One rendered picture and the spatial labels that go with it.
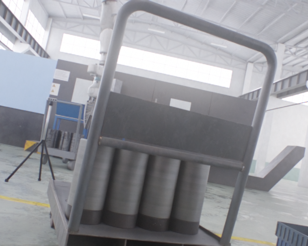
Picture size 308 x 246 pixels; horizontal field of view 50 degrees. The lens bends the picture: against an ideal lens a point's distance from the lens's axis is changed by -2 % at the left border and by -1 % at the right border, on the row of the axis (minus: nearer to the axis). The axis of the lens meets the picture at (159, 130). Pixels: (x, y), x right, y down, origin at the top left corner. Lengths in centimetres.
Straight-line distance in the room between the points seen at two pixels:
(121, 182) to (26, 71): 683
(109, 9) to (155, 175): 69
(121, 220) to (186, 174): 29
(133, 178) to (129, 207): 10
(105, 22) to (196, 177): 71
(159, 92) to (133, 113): 657
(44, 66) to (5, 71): 84
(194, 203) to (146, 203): 18
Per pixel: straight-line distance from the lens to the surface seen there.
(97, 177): 113
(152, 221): 122
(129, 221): 119
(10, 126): 782
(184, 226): 128
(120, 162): 116
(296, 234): 210
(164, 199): 122
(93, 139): 97
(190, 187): 126
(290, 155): 918
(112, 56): 96
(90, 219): 116
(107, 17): 143
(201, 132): 109
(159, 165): 120
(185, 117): 106
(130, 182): 116
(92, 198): 114
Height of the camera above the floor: 55
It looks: 3 degrees up
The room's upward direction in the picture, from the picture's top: 11 degrees clockwise
